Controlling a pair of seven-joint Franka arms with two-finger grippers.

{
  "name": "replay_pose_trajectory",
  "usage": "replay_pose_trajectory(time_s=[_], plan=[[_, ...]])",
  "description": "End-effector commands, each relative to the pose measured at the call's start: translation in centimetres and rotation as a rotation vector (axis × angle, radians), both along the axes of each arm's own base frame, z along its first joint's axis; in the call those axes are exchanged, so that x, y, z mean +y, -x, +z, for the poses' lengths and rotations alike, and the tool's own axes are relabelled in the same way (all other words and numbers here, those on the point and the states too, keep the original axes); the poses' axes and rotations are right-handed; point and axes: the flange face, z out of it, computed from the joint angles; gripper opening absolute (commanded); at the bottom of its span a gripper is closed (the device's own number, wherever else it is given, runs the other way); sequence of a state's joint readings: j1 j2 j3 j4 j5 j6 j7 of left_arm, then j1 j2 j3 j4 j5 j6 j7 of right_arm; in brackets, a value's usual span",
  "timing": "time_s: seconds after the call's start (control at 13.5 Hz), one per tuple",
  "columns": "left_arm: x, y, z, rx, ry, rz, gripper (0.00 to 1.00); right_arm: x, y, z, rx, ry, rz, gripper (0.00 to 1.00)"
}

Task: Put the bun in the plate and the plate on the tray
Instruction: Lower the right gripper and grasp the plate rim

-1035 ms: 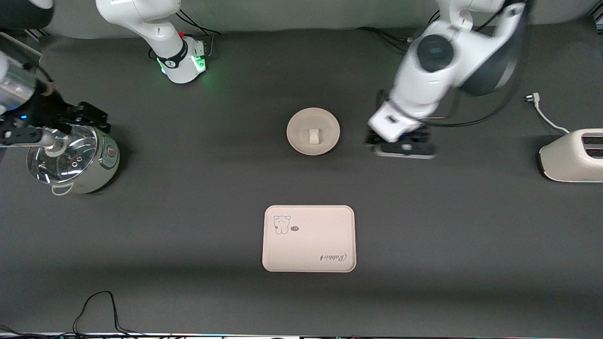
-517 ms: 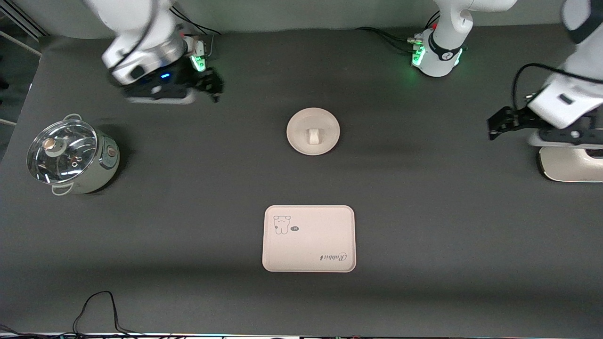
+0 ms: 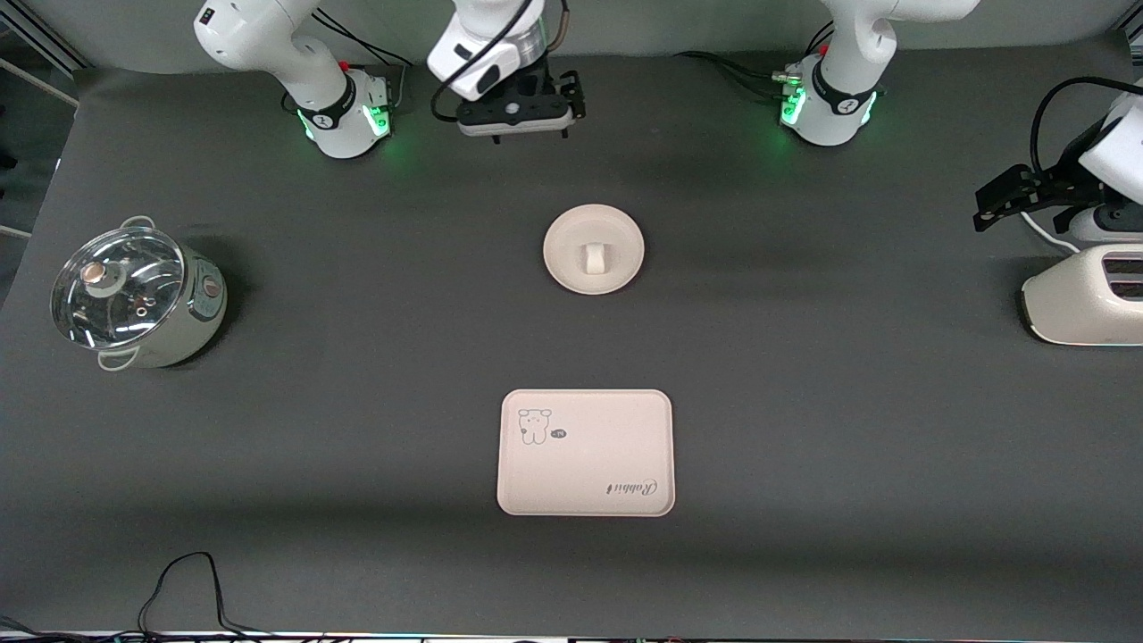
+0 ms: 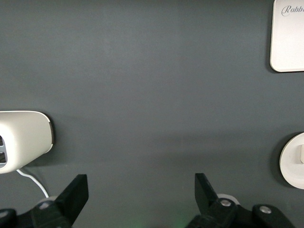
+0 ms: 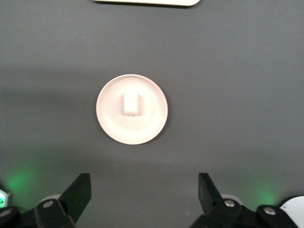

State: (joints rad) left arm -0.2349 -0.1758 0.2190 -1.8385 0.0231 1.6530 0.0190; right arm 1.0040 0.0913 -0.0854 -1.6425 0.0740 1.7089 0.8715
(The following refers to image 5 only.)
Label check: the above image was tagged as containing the round cream plate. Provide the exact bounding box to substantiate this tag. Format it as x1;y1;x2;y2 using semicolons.
95;74;169;145

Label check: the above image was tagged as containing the cream rabbit print tray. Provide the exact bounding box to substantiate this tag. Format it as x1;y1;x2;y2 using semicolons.
91;0;201;8

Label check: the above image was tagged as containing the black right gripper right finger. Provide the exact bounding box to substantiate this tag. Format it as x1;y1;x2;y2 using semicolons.
190;172;242;228

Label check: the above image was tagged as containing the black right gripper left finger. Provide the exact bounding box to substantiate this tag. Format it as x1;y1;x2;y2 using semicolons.
34;172;92;228

